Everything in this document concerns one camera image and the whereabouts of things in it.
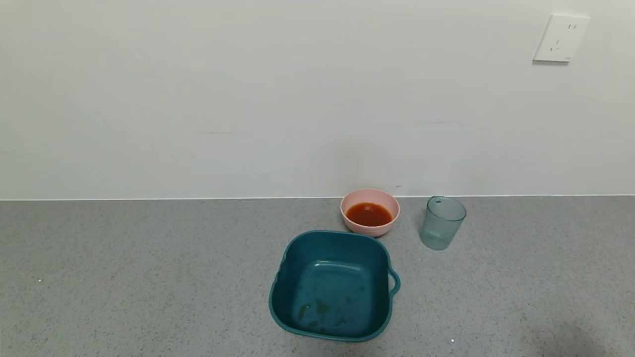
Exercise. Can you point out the orange liquid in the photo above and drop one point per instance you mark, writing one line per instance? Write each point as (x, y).
(369, 214)

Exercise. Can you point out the teal square plastic basin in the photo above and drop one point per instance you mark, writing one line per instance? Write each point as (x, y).
(332, 287)

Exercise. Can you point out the white wall socket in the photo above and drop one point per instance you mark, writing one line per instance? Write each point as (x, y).
(560, 38)

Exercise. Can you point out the pink round bowl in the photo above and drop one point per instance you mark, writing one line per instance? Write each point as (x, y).
(369, 229)

